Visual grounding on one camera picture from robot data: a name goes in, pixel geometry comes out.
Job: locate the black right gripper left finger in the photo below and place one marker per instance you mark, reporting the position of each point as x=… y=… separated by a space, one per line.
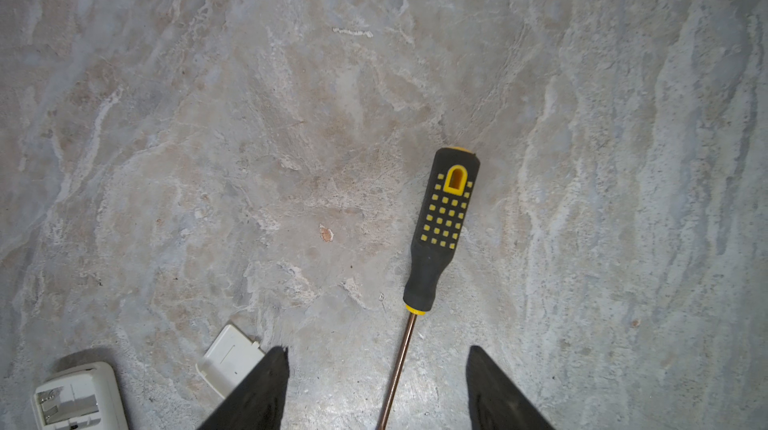
x=258 y=402

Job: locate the white battery cover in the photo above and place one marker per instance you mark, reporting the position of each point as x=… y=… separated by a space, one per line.
x=228 y=360

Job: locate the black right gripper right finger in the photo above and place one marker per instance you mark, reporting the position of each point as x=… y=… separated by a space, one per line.
x=494 y=401

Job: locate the black yellow screwdriver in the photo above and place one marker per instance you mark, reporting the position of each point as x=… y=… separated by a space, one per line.
x=441 y=218

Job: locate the white remote control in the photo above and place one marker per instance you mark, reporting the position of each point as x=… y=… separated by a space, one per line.
x=85 y=397

